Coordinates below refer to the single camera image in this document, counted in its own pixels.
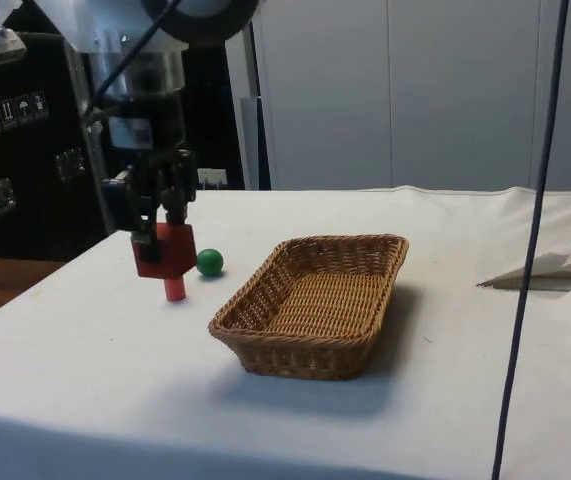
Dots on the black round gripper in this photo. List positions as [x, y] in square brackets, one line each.
[165, 125]

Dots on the red cube block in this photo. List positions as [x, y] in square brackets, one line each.
[175, 250]

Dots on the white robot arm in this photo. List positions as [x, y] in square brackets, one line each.
[115, 25]

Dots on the red cylinder block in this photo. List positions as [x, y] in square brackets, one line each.
[175, 290]

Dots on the brown wicker basket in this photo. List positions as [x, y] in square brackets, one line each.
[315, 300]

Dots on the green ball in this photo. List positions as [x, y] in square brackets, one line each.
[210, 262]

